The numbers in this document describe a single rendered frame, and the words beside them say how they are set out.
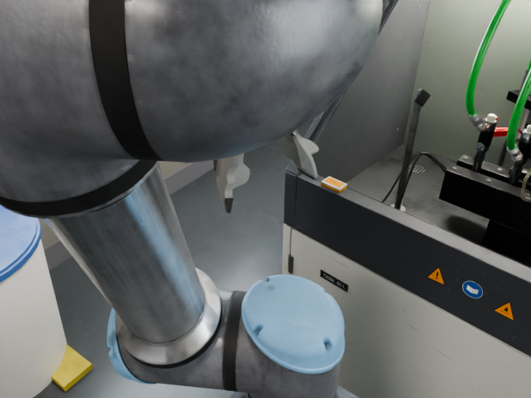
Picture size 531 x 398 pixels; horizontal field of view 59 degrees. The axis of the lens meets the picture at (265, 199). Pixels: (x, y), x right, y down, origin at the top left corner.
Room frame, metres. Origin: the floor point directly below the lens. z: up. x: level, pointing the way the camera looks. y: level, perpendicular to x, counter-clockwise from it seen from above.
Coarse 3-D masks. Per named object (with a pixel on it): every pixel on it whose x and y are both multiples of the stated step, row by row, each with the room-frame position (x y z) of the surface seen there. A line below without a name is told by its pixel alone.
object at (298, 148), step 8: (288, 136) 0.50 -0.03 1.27; (296, 136) 0.50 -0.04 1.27; (272, 144) 0.51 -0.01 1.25; (280, 144) 0.51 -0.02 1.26; (288, 144) 0.50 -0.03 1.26; (296, 144) 0.49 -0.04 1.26; (304, 144) 0.50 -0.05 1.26; (312, 144) 0.53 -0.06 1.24; (288, 152) 0.49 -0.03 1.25; (296, 152) 0.49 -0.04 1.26; (304, 152) 0.49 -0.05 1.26; (312, 152) 0.51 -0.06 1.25; (296, 160) 0.48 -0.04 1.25; (304, 160) 0.48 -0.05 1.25; (312, 160) 0.48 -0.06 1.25; (304, 168) 0.47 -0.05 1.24; (312, 168) 0.47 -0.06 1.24; (312, 176) 0.47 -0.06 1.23
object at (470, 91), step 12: (504, 0) 0.83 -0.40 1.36; (504, 12) 0.82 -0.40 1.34; (492, 24) 0.81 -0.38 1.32; (492, 36) 0.80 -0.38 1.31; (480, 48) 0.79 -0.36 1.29; (480, 60) 0.79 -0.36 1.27; (528, 72) 1.06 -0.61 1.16; (468, 84) 0.79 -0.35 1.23; (468, 96) 0.79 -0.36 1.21; (468, 108) 0.80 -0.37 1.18
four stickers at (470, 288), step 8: (432, 264) 0.70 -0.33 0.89; (432, 272) 0.69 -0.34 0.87; (440, 272) 0.68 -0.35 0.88; (440, 280) 0.68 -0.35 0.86; (464, 280) 0.65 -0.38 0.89; (472, 280) 0.64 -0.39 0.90; (464, 288) 0.65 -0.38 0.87; (472, 288) 0.64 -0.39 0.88; (480, 288) 0.63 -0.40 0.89; (472, 296) 0.64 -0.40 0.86; (480, 296) 0.63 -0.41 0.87; (496, 304) 0.61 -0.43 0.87; (504, 304) 0.60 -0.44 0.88; (512, 304) 0.59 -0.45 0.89; (496, 312) 0.61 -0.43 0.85; (504, 312) 0.60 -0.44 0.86; (512, 312) 0.59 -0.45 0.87; (512, 320) 0.59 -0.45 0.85
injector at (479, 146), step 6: (492, 126) 0.90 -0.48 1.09; (480, 132) 0.92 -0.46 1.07; (486, 132) 0.91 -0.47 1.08; (492, 132) 0.90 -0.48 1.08; (480, 138) 0.91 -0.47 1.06; (486, 138) 0.90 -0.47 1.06; (480, 144) 0.89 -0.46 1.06; (486, 144) 0.90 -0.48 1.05; (480, 150) 0.90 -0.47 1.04; (486, 150) 0.91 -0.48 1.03; (480, 156) 0.91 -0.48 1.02; (474, 162) 0.92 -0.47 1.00; (480, 162) 0.91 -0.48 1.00; (474, 168) 0.91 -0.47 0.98; (480, 168) 0.91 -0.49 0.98
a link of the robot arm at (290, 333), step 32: (256, 288) 0.39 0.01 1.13; (288, 288) 0.39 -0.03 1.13; (320, 288) 0.40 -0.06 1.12; (256, 320) 0.34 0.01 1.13; (288, 320) 0.35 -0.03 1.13; (320, 320) 0.35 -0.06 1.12; (224, 352) 0.33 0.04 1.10; (256, 352) 0.32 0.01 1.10; (288, 352) 0.31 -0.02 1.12; (320, 352) 0.32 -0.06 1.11; (224, 384) 0.32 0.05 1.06; (256, 384) 0.31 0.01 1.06; (288, 384) 0.31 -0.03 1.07; (320, 384) 0.31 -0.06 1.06
